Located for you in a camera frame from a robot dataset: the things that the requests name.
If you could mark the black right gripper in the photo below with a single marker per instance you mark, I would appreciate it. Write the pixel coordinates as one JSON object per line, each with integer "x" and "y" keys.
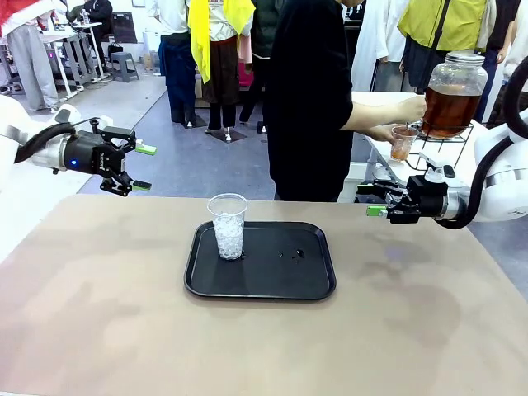
{"x": 431, "y": 198}

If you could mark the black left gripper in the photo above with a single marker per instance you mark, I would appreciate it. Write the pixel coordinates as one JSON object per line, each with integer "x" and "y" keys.
{"x": 88, "y": 154}

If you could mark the clear plastic cup with ice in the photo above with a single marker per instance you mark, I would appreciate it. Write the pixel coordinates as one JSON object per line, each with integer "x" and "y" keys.
{"x": 229, "y": 239}

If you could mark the person's right forearm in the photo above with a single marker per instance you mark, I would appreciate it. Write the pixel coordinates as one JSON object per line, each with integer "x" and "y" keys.
{"x": 371, "y": 112}

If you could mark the person's left forearm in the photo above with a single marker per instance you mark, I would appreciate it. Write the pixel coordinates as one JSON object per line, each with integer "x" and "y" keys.
{"x": 371, "y": 133}

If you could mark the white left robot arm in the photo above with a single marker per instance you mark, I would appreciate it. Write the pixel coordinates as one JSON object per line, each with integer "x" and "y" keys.
{"x": 12, "y": 115}

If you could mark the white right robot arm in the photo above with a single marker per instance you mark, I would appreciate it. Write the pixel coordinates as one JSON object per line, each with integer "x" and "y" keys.
{"x": 503, "y": 165}

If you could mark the person's left hand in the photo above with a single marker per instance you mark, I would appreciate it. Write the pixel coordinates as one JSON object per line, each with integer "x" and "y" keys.
{"x": 387, "y": 134}

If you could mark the person's right hand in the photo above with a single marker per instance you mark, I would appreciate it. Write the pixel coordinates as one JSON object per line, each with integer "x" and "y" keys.
{"x": 412, "y": 109}

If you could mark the white plastic bin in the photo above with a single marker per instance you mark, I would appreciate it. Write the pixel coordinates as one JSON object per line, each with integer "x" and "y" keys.
{"x": 354, "y": 173}

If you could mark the white side table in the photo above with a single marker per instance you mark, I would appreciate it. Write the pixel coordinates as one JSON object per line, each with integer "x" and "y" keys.
{"x": 367, "y": 98}

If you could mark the mannequin with navy apron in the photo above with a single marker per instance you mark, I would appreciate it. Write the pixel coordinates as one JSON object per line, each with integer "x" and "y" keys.
{"x": 177, "y": 70}

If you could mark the grey plastic stool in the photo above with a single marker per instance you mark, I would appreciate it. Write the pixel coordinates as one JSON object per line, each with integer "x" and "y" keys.
{"x": 123, "y": 62}

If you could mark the glass tea dispenser jar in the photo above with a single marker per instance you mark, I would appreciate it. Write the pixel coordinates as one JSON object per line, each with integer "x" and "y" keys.
{"x": 449, "y": 107}

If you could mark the person in black shirt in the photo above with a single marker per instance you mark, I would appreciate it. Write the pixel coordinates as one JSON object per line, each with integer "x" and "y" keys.
{"x": 305, "y": 103}

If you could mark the black handbag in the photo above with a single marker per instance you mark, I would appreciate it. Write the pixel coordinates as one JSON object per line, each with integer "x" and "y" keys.
{"x": 115, "y": 48}

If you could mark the black plastic serving tray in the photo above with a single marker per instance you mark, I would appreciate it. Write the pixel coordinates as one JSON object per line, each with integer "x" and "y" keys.
{"x": 280, "y": 276}

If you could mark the mannequin with yellow scarf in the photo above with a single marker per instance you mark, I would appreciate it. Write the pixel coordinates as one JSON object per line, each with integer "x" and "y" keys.
{"x": 222, "y": 70}

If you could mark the black board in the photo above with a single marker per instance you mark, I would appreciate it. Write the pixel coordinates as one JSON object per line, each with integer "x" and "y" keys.
{"x": 125, "y": 29}

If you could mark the white hanging garment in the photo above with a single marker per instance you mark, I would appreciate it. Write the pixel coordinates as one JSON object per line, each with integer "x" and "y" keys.
{"x": 371, "y": 45}

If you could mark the pink hanging garment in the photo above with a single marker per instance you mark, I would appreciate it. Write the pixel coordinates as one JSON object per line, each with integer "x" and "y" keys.
{"x": 245, "y": 51}

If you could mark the person in grey trousers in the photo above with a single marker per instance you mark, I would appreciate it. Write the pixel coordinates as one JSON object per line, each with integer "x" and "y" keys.
{"x": 29, "y": 62}

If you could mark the white workshop desk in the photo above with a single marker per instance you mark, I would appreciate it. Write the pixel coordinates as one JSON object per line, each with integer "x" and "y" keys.
{"x": 74, "y": 26}

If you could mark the seated person in black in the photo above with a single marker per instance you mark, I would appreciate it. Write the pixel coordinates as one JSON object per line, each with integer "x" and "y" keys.
{"x": 101, "y": 14}

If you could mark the small clear water bottle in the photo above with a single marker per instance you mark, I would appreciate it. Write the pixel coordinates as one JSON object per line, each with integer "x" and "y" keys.
{"x": 85, "y": 16}

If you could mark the mannequin with black jacket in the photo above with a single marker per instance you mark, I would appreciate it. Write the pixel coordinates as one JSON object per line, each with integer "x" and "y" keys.
{"x": 260, "y": 33}

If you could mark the mannequin with yellow-green jacket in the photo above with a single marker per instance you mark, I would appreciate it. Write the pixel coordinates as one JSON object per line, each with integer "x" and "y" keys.
{"x": 449, "y": 20}

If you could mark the mannequin with black vest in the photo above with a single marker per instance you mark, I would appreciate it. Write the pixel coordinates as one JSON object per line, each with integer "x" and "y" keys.
{"x": 501, "y": 24}

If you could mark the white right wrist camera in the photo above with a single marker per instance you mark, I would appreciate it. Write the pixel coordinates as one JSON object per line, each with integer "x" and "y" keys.
{"x": 433, "y": 175}

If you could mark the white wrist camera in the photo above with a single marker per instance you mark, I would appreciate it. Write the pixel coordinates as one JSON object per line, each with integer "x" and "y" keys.
{"x": 68, "y": 112}
{"x": 433, "y": 175}

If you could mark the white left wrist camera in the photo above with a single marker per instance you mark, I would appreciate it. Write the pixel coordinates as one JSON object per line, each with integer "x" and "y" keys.
{"x": 68, "y": 112}

